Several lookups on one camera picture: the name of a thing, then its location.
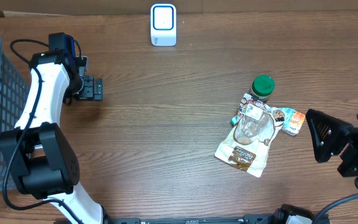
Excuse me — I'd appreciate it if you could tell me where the orange snack packet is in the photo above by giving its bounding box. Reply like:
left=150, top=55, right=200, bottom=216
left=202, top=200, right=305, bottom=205
left=282, top=111, right=306, bottom=136

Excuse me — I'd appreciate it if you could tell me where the teal wet wipes pack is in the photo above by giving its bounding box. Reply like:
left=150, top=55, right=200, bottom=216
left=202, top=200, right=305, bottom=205
left=279, top=108, right=296, bottom=129

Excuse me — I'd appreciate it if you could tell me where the beige nut snack bag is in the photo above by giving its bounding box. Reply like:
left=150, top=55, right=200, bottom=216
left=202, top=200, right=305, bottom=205
left=215, top=93, right=285, bottom=177

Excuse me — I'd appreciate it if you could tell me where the green cap white bottle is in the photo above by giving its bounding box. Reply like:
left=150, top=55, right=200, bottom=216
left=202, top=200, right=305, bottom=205
left=249, top=75, right=275, bottom=102

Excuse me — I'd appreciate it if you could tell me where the small teal tissue pack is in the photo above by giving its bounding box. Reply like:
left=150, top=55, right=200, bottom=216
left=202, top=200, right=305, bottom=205
left=230, top=115, right=241, bottom=126

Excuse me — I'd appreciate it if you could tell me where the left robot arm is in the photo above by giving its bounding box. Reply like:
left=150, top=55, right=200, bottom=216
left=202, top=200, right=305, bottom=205
left=0, top=32, right=111, bottom=223

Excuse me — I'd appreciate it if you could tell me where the white barcode scanner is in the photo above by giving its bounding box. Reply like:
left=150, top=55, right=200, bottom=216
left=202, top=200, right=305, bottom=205
left=150, top=3, right=177, bottom=47

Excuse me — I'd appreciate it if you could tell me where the brown cardboard backboard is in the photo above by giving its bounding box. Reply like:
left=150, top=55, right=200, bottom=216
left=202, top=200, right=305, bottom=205
left=0, top=0, right=358, bottom=17

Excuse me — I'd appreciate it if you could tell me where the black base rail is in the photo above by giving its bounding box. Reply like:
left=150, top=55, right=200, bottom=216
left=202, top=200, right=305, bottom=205
left=106, top=214, right=273, bottom=224

